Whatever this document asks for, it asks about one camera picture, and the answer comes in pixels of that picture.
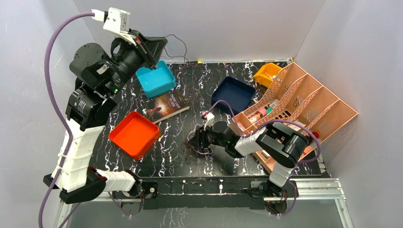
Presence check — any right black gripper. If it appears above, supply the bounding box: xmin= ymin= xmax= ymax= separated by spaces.
xmin=187 ymin=122 xmax=227 ymax=150

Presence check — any cable bundle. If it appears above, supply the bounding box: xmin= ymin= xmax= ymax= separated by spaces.
xmin=182 ymin=129 xmax=215 ymax=165

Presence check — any dark cable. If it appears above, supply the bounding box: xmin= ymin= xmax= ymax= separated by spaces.
xmin=163 ymin=34 xmax=190 ymax=65

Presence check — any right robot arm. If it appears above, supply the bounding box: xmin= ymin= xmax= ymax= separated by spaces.
xmin=187 ymin=120 xmax=321 ymax=198

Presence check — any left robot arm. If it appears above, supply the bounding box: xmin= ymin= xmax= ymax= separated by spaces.
xmin=43 ymin=30 xmax=167 ymax=204

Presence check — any teal plastic bin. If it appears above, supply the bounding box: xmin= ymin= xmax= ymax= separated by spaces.
xmin=135 ymin=61 xmax=176 ymax=98

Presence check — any paperback book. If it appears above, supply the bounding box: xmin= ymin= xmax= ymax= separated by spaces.
xmin=145 ymin=90 xmax=190 ymax=124

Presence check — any dark blue plastic bin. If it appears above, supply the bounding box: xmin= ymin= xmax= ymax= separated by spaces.
xmin=211 ymin=76 xmax=256 ymax=115

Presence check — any orange plastic bin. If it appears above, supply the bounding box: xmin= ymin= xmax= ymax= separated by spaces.
xmin=108 ymin=111 xmax=161 ymax=161

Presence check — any yellow plastic bin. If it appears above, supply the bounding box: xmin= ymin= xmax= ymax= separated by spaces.
xmin=253 ymin=63 xmax=282 ymax=88

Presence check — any pink desk organizer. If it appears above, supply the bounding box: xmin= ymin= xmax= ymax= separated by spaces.
xmin=230 ymin=62 xmax=359 ymax=174

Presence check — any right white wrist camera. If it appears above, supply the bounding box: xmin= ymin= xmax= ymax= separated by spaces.
xmin=202 ymin=112 xmax=215 ymax=130

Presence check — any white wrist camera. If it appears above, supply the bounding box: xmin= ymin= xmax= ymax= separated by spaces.
xmin=91 ymin=7 xmax=134 ymax=43
xmin=202 ymin=112 xmax=215 ymax=130

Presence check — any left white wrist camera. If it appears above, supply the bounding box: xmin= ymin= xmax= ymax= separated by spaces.
xmin=91 ymin=7 xmax=134 ymax=43

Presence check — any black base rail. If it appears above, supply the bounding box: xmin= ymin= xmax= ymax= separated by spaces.
xmin=112 ymin=174 xmax=300 ymax=218

